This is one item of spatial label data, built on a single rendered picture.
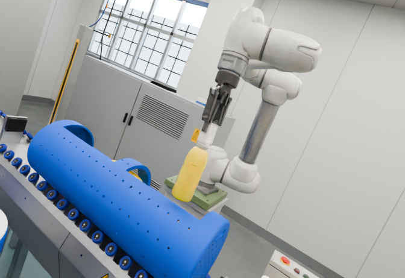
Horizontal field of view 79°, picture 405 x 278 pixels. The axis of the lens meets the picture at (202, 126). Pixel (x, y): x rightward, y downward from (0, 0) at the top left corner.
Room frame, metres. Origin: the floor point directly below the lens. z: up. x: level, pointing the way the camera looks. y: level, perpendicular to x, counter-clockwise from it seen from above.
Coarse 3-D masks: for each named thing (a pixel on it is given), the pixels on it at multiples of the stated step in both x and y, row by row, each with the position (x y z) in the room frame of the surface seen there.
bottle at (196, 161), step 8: (192, 152) 0.76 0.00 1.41; (200, 152) 0.76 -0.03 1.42; (184, 160) 0.77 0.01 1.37; (192, 160) 0.75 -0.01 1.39; (200, 160) 0.75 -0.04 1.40; (184, 168) 0.76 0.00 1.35; (192, 168) 0.75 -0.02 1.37; (200, 168) 0.75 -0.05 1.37; (184, 176) 0.75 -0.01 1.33; (192, 176) 0.75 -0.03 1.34; (200, 176) 0.76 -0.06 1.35; (176, 184) 0.76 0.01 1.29; (184, 184) 0.75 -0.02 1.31; (192, 184) 0.75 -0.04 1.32; (176, 192) 0.75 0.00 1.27; (184, 192) 0.74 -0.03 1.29; (192, 192) 0.76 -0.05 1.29; (184, 200) 0.75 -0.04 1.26
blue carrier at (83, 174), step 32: (64, 128) 1.04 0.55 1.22; (32, 160) 0.99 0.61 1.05; (64, 160) 0.92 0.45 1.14; (96, 160) 0.90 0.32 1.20; (128, 160) 0.94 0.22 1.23; (64, 192) 0.89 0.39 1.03; (96, 192) 0.82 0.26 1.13; (128, 192) 0.80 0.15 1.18; (96, 224) 0.82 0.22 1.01; (128, 224) 0.74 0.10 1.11; (160, 224) 0.72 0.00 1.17; (192, 224) 0.72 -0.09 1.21; (224, 224) 0.76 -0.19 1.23; (160, 256) 0.68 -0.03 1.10; (192, 256) 0.66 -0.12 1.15
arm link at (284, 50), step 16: (272, 32) 0.76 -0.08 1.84; (288, 32) 0.76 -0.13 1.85; (272, 48) 0.75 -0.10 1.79; (288, 48) 0.73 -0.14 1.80; (304, 48) 0.73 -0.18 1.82; (320, 48) 0.75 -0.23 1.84; (256, 64) 1.03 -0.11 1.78; (272, 64) 0.78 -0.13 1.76; (288, 64) 0.75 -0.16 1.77; (304, 64) 0.74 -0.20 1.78
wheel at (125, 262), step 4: (124, 256) 0.78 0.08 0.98; (128, 256) 0.77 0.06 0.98; (120, 260) 0.77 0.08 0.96; (124, 260) 0.77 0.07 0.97; (128, 260) 0.77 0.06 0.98; (132, 260) 0.77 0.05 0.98; (120, 264) 0.76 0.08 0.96; (124, 264) 0.76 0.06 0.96; (128, 264) 0.76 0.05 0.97; (132, 264) 0.77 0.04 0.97; (124, 268) 0.75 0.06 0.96; (128, 268) 0.76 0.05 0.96
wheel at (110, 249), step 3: (111, 243) 0.81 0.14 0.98; (114, 243) 0.81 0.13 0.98; (108, 246) 0.80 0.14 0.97; (111, 246) 0.80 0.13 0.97; (114, 246) 0.80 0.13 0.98; (117, 246) 0.80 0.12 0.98; (105, 249) 0.79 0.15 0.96; (108, 249) 0.79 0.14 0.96; (111, 249) 0.80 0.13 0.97; (114, 249) 0.79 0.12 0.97; (117, 249) 0.80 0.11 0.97; (105, 252) 0.79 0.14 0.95; (108, 252) 0.79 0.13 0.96; (111, 252) 0.79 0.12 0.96; (114, 252) 0.79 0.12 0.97; (108, 255) 0.78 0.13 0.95; (111, 255) 0.78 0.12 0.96
